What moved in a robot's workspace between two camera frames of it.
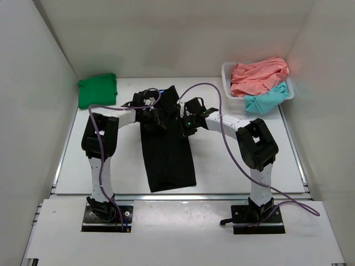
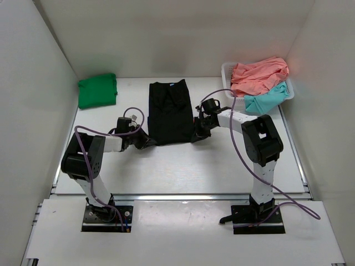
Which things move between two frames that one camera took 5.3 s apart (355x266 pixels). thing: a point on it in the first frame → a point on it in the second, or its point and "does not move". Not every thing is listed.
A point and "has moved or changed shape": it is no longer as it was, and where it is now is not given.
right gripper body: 188,124 → 202,122
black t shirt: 167,149 has moved or changed shape
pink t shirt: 258,78 does not move
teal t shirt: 262,103 does not move
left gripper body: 150,117 → 132,137
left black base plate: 92,223 does not move
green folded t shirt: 99,90 does not move
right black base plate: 243,216 does not move
